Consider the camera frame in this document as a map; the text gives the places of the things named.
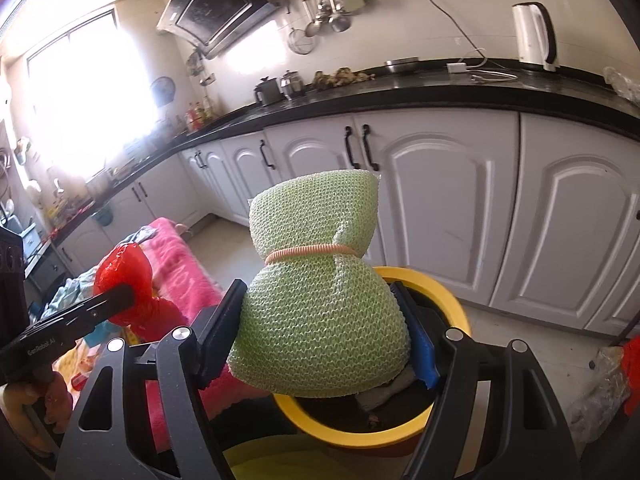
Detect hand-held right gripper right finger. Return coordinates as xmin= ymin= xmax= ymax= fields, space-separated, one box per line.
xmin=391 ymin=281 xmax=582 ymax=480

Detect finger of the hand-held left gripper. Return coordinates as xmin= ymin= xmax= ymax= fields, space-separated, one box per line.
xmin=35 ymin=283 xmax=137 ymax=334

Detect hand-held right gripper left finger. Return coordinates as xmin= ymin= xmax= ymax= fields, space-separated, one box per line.
xmin=57 ymin=279 xmax=247 ymax=480

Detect red plastic bag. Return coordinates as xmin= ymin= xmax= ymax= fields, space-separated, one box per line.
xmin=92 ymin=241 xmax=192 ymax=347

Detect yellow rim waste bin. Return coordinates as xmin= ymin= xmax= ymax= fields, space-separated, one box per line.
xmin=272 ymin=266 xmax=471 ymax=449

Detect green knit scrubber pouch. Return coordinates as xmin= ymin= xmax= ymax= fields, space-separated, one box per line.
xmin=226 ymin=169 xmax=416 ymax=400

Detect person's left hand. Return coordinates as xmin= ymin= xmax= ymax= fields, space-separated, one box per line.
xmin=0 ymin=371 xmax=75 ymax=455

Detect pink printed blanket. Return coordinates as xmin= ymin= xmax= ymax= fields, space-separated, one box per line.
xmin=55 ymin=217 xmax=281 ymax=456

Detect yellow-green cloth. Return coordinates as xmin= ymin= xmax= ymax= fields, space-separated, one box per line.
xmin=222 ymin=432 xmax=426 ymax=480

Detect white cabinets with black countertop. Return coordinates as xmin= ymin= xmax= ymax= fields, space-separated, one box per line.
xmin=50 ymin=57 xmax=640 ymax=342

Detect crumpled clear plastic bag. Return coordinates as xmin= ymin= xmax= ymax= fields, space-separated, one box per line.
xmin=569 ymin=344 xmax=634 ymax=442

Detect red bag on floor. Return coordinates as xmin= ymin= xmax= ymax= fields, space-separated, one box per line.
xmin=619 ymin=334 xmax=640 ymax=419

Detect kitchen window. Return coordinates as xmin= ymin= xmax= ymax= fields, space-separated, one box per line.
xmin=24 ymin=6 xmax=157 ymax=182

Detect group of condiment bottles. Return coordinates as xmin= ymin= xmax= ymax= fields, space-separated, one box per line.
xmin=184 ymin=94 xmax=222 ymax=134

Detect dark lidded pot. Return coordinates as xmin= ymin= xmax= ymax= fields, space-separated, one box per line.
xmin=253 ymin=75 xmax=285 ymax=107

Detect pile of ginger roots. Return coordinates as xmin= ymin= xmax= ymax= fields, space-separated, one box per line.
xmin=313 ymin=65 xmax=377 ymax=90

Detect black range hood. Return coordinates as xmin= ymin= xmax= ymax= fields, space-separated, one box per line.
xmin=157 ymin=0 xmax=281 ymax=59

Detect clear plastic bag on counter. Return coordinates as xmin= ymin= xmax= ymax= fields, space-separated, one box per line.
xmin=602 ymin=65 xmax=640 ymax=104

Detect white electric kettle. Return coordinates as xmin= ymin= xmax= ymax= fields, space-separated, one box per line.
xmin=511 ymin=2 xmax=560 ymax=73

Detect orange coil hair tie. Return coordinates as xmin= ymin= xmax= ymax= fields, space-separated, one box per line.
xmin=265 ymin=243 xmax=357 ymax=265

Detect blue decorative wall plate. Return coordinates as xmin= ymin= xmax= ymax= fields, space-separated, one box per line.
xmin=150 ymin=75 xmax=176 ymax=107

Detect white charging cable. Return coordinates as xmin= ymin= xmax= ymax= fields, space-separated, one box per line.
xmin=469 ymin=71 xmax=517 ymax=84

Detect hanging wire strainer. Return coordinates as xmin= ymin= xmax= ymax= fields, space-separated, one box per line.
xmin=287 ymin=27 xmax=319 ymax=56

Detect black power cable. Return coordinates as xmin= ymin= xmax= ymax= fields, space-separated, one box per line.
xmin=416 ymin=0 xmax=487 ymax=67

